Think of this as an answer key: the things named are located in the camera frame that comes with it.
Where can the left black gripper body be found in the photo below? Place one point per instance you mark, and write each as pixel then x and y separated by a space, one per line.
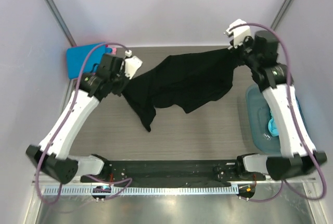
pixel 119 83

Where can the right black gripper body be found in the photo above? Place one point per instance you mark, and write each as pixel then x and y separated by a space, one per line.
pixel 239 52

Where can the black t shirt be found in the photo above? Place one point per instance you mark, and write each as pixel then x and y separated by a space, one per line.
pixel 187 80

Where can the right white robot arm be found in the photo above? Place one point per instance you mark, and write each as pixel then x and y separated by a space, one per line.
pixel 270 74

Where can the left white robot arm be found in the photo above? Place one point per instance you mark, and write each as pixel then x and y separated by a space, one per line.
pixel 52 153

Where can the folded pink t shirt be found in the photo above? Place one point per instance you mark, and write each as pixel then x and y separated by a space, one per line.
pixel 110 50

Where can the folded blue t shirt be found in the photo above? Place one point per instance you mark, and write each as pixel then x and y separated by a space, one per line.
pixel 75 57

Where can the translucent blue plastic bin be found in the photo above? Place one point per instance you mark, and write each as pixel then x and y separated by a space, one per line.
pixel 260 125

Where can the crumpled light blue t shirt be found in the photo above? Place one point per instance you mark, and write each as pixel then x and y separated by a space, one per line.
pixel 272 128

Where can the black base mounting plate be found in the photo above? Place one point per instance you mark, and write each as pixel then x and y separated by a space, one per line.
pixel 177 173

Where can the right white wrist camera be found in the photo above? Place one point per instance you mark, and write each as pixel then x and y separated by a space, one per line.
pixel 239 30

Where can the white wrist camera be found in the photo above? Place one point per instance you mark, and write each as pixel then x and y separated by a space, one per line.
pixel 131 64
pixel 239 30

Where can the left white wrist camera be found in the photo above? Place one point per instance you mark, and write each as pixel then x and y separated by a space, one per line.
pixel 131 64

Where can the right aluminium corner post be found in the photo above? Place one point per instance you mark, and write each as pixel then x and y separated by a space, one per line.
pixel 284 2

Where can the aluminium corner post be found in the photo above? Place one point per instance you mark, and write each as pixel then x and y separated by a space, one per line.
pixel 284 2
pixel 59 19

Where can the white slotted cable duct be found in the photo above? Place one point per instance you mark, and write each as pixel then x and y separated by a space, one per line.
pixel 96 190

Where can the left aluminium corner post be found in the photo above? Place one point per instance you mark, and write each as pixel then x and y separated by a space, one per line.
pixel 59 19

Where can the aluminium frame rail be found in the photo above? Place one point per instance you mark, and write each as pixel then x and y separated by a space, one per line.
pixel 297 180

